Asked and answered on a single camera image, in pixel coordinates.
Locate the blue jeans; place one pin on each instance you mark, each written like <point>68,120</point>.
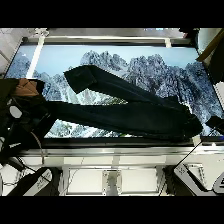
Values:
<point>133,116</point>

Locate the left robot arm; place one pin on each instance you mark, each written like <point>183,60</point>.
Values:
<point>23,133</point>

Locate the brown garment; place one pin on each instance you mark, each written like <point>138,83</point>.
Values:
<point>28,87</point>

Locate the black garment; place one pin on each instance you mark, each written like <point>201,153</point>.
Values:
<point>6,88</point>

